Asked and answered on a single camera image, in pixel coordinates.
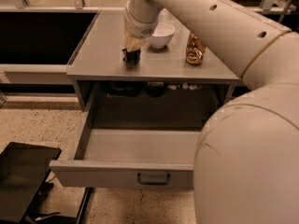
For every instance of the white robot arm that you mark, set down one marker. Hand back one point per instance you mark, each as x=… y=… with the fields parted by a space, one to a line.
x=246 y=163

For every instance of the grey open top drawer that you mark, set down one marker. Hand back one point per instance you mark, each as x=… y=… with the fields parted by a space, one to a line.
x=121 y=136

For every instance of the crushed gold soda can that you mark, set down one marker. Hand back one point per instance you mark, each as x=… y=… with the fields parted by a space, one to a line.
x=195 y=50

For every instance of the black drawer handle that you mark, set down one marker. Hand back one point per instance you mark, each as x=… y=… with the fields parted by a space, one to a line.
x=153 y=180

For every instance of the grey cabinet counter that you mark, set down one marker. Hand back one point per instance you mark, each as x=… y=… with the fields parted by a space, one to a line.
x=101 y=58

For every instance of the white ceramic bowl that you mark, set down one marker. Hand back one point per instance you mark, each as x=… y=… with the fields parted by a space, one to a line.
x=162 y=35

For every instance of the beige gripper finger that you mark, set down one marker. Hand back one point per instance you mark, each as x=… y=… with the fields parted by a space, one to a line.
x=137 y=43
x=127 y=39

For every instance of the metal diagonal rod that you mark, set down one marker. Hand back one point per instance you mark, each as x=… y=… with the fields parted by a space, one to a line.
x=284 y=12

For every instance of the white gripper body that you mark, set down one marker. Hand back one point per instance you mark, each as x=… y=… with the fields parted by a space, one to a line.
x=139 y=27

